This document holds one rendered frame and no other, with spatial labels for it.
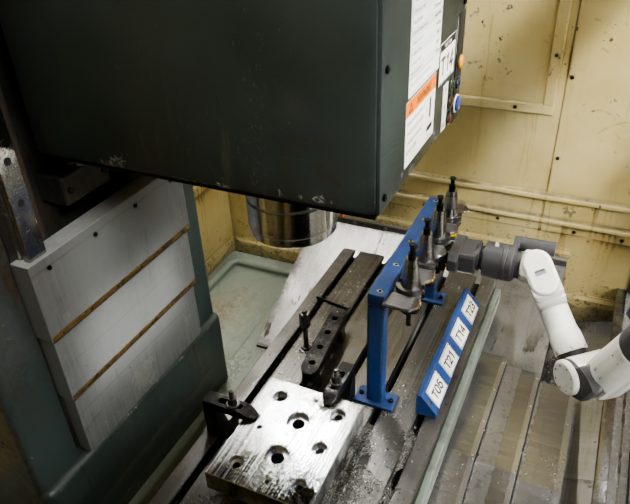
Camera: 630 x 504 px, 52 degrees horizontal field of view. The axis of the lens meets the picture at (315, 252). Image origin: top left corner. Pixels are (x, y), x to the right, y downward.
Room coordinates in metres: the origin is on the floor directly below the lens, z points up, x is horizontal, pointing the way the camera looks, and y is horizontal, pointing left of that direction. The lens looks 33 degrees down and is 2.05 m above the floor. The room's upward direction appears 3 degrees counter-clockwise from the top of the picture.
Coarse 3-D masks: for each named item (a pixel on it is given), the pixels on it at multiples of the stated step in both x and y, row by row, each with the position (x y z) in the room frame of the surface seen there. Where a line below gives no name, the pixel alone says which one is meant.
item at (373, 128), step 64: (0, 0) 1.07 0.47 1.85; (64, 0) 1.01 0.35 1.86; (128, 0) 0.96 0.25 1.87; (192, 0) 0.91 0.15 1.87; (256, 0) 0.87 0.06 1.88; (320, 0) 0.83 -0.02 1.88; (384, 0) 0.80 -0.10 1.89; (448, 0) 1.07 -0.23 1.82; (64, 64) 1.03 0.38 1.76; (128, 64) 0.97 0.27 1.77; (192, 64) 0.92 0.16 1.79; (256, 64) 0.87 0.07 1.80; (320, 64) 0.83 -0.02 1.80; (384, 64) 0.80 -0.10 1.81; (64, 128) 1.04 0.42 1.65; (128, 128) 0.98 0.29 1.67; (192, 128) 0.92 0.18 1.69; (256, 128) 0.87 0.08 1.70; (320, 128) 0.83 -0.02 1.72; (384, 128) 0.81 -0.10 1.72; (256, 192) 0.88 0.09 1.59; (320, 192) 0.83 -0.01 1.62; (384, 192) 0.81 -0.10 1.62
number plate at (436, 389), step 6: (432, 378) 1.11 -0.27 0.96; (438, 378) 1.12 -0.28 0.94; (432, 384) 1.10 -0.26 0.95; (438, 384) 1.11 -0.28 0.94; (444, 384) 1.12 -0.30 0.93; (426, 390) 1.07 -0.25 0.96; (432, 390) 1.08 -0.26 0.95; (438, 390) 1.09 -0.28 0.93; (444, 390) 1.10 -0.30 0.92; (432, 396) 1.07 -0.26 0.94; (438, 396) 1.08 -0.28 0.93; (438, 402) 1.06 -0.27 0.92
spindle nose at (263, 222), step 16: (256, 208) 0.94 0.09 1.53; (272, 208) 0.92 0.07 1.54; (288, 208) 0.91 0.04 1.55; (304, 208) 0.92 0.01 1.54; (256, 224) 0.94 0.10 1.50; (272, 224) 0.92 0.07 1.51; (288, 224) 0.91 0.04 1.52; (304, 224) 0.92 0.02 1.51; (320, 224) 0.93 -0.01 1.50; (336, 224) 0.98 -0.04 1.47; (272, 240) 0.92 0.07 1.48; (288, 240) 0.91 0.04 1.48; (304, 240) 0.92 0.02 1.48; (320, 240) 0.93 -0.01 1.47
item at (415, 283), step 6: (408, 264) 1.12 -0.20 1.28; (414, 264) 1.12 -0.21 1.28; (408, 270) 1.12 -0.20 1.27; (414, 270) 1.11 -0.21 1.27; (402, 276) 1.13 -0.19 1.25; (408, 276) 1.11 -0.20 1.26; (414, 276) 1.11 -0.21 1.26; (402, 282) 1.12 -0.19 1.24; (408, 282) 1.11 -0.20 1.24; (414, 282) 1.11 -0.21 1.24; (420, 282) 1.12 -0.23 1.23; (408, 288) 1.11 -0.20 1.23; (414, 288) 1.11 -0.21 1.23
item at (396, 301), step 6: (390, 294) 1.11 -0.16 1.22; (396, 294) 1.10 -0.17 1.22; (402, 294) 1.11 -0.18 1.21; (390, 300) 1.08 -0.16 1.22; (396, 300) 1.08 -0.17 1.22; (402, 300) 1.08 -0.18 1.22; (408, 300) 1.08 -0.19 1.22; (414, 300) 1.08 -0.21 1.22; (384, 306) 1.07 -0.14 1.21; (390, 306) 1.07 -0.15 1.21; (396, 306) 1.06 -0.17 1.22; (402, 306) 1.06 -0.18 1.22; (408, 306) 1.06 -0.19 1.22; (414, 306) 1.06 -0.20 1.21; (408, 312) 1.05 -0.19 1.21
